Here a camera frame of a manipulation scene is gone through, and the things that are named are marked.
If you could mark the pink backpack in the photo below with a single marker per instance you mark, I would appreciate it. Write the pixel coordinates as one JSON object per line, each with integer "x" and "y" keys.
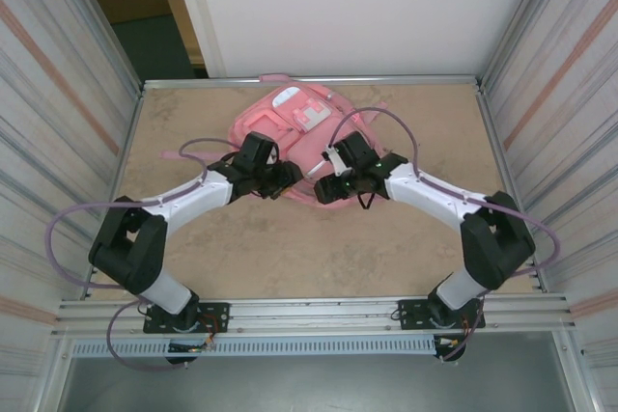
{"x": 309, "y": 139}

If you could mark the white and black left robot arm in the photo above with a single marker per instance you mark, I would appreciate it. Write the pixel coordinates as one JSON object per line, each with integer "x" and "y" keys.
{"x": 125, "y": 253}

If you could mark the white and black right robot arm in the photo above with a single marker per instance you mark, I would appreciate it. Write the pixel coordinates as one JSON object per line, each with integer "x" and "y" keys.
{"x": 497, "y": 248}

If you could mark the small electronics board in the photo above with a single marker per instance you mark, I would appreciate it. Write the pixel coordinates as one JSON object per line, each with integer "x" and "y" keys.
{"x": 190, "y": 347}

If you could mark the aluminium table frame end bar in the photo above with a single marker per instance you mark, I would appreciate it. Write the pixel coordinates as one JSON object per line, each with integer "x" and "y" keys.
{"x": 193, "y": 82}

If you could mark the aluminium table frame side bar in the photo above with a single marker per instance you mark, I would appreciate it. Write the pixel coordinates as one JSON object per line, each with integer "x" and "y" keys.
{"x": 126, "y": 151}
{"x": 498, "y": 151}

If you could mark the white door frame post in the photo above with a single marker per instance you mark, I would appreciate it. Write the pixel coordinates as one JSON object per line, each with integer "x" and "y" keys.
{"x": 198, "y": 21}

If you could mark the aluminium mounting rail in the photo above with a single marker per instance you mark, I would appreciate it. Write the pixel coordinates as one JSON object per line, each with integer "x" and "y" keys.
{"x": 314, "y": 310}

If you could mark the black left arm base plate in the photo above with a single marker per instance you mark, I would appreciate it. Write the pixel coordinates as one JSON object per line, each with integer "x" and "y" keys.
{"x": 217, "y": 315}

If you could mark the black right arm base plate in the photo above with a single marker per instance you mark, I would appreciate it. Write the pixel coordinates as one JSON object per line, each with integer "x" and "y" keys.
{"x": 410, "y": 313}

